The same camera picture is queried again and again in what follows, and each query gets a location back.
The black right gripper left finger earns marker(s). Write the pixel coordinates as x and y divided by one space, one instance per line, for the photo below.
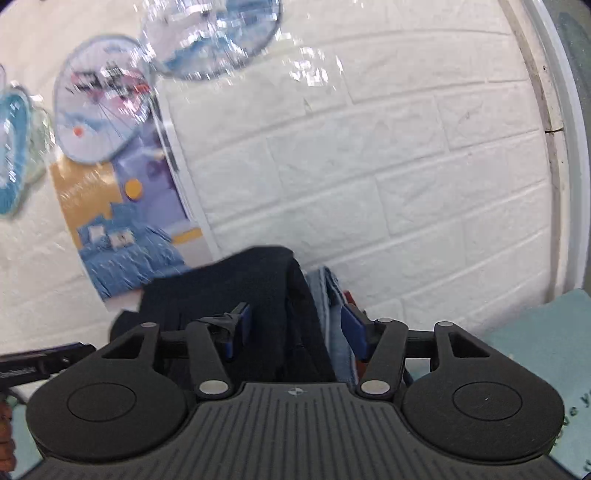
133 395

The dark navy pants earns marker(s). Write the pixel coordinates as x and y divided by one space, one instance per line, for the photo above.
284 344

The light blue folded jeans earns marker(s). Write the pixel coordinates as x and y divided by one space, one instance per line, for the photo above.
329 299

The bedding advertisement poster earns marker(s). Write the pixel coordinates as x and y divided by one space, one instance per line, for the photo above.
136 217

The blue white paper umbrella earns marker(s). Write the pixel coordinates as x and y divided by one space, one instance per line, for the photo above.
200 40

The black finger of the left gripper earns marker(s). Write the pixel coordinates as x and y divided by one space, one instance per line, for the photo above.
31 366

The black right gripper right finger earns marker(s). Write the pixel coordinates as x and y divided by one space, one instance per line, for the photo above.
457 393

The white door frame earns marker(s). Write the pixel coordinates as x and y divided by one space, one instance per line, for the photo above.
565 137

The teal printed bed sheet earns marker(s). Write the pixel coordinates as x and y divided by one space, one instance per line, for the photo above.
328 431

